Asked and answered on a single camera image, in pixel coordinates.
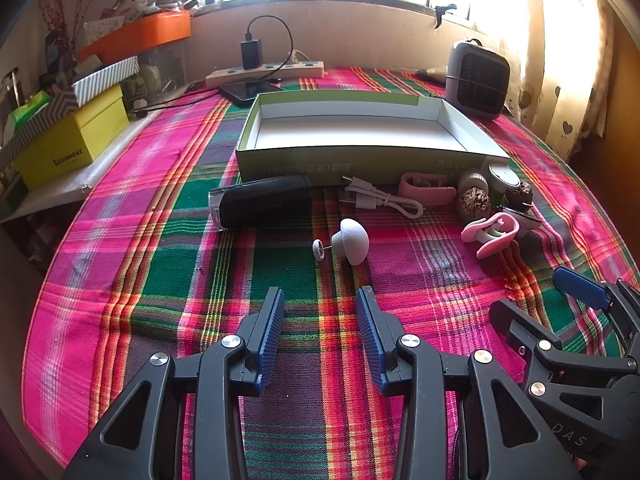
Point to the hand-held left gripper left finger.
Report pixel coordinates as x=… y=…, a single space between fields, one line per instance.
x=269 y=345

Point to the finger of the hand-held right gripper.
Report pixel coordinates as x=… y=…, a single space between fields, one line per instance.
x=580 y=284
x=520 y=332

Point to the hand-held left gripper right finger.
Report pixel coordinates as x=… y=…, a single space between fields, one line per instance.
x=372 y=345

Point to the pink white clamp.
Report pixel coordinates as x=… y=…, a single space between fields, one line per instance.
x=492 y=247

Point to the white mushroom-shaped holder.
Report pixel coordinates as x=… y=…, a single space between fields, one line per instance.
x=352 y=240

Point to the carved brown walnut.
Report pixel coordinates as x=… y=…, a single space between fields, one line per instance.
x=520 y=194
x=472 y=202

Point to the white disc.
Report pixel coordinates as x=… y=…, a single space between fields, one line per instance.
x=502 y=177

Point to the black device with clear cap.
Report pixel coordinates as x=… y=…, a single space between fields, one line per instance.
x=270 y=200

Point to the white ribbed round container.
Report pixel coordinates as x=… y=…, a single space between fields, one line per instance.
x=472 y=179

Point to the pink loop clip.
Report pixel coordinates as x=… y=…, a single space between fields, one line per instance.
x=435 y=194

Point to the green white cardboard box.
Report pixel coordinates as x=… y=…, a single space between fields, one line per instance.
x=300 y=160

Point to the pink green plaid tablecloth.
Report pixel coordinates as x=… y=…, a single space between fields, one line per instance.
x=150 y=260

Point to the grey portable heater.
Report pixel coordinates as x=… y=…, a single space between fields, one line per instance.
x=477 y=85

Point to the cream patterned curtain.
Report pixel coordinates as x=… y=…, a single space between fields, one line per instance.
x=565 y=60

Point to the black smartphone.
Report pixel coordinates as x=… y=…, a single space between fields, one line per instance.
x=247 y=91

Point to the white power strip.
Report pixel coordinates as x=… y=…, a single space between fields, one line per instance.
x=295 y=67

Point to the yellow-green box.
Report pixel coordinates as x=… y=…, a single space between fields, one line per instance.
x=65 y=145

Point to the white plug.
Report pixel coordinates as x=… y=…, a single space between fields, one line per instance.
x=297 y=56

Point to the black charger adapter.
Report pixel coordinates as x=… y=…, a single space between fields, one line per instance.
x=251 y=55

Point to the clear glass tank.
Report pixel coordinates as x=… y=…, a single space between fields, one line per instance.
x=165 y=70

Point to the grey white striped box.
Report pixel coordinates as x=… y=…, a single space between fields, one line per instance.
x=107 y=80

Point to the orange box lid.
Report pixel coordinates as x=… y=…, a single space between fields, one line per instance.
x=150 y=32

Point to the green tissue packet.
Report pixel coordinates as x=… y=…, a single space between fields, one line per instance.
x=27 y=110

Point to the metal flask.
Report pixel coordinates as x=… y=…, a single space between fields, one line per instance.
x=14 y=87

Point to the red flower branches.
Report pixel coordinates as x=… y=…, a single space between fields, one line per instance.
x=55 y=10

